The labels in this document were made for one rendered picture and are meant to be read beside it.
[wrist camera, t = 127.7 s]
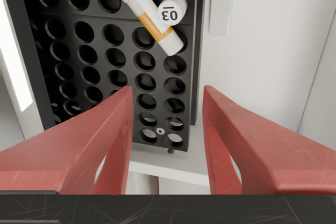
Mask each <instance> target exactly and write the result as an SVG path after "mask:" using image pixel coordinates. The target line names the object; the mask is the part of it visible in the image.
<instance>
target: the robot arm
mask: <svg viewBox="0 0 336 224"><path fill-rule="evenodd" d="M202 122H203V136H204V148H205V156H206V164H207V171H208V179H209V187H210V195H126V187H127V180H128V172H129V164H130V157H131V149H132V137H133V123H134V102H133V90H132V86H124V87H123V88H122V89H120V90H119V91H117V92H116V93H114V94H113V95H112V96H110V97H109V98H107V99H106V100H104V101H103V102H102V103H100V104H99V105H97V106H96V107H94V108H92V109H90V110H88V111H86V112H83V113H81V114H79V115H77V116H75V117H73V118H71V119H68V120H66V121H64V122H62V123H60V124H58V125H56V126H54V127H51V128H49V129H47V130H45V131H43V132H41V133H39V134H37V135H35V136H32V137H30V138H28V139H26V140H24V141H22V142H20V143H18V144H15V145H13V146H11V147H9V148H7V149H5V150H3V151H1V152H0V224H336V151H335V150H333V149H331V148H329V147H326V146H324V145H322V144H320V143H318V142H316V141H314V140H311V139H309V138H307V137H305V136H303V135H301V134H299V133H297V132H294V131H292V130H290V129H288V128H286V127H284V126H282V125H279V124H277V123H275V122H273V121H271V120H269V119H267V118H265V117H262V116H260V115H258V114H256V113H254V112H251V111H249V110H247V109H245V108H243V107H241V106H240V105H238V104H237V103H235V102H234V101H232V100H231V99H229V98H228V97H227V96H225V95H224V94H222V93H221V92H219V91H218V90H216V89H215V88H214V87H212V86H210V85H205V86H204V90H203V102H202ZM230 155H231V157H232V159H233V160H234V162H235V164H236V165H237V167H238V169H239V171H240V175H241V181H240V179H239V177H238V175H237V173H236V171H235V169H234V166H233V163H232V160H231V157H230ZM105 156H106V157H105ZM104 158H105V161H104V164H103V167H102V169H101V172H100V174H99V176H98V178H97V180H96V182H95V177H96V172H97V169H98V168H99V166H100V164H101V163H102V161H103V159H104Z"/></svg>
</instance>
